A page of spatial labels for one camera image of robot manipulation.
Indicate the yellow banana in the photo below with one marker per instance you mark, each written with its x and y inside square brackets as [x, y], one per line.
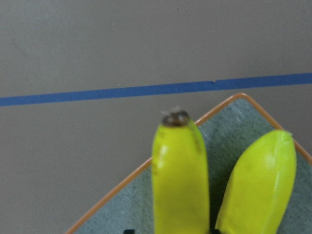
[259, 187]
[180, 178]

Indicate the grey square plate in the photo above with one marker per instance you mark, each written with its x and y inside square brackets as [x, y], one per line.
[228, 129]

